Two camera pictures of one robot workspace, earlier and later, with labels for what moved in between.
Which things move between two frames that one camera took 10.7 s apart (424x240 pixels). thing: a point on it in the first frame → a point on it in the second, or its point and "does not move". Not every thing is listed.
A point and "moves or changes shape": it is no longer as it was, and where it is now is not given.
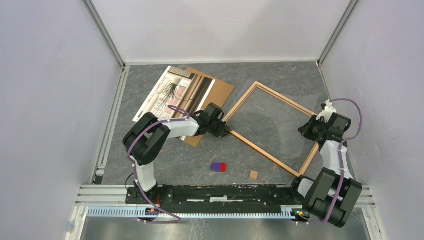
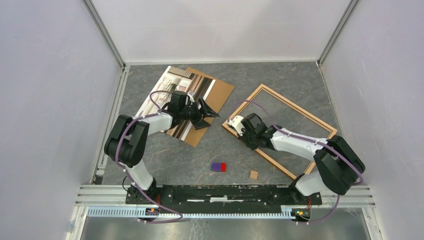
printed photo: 178,88 does not move
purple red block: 218,167 does not move
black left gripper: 220,131 → 198,123
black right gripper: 304,130 → 242,137
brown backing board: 219,93 does not move
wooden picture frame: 292,104 moves or changes shape
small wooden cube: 253,175 does not move
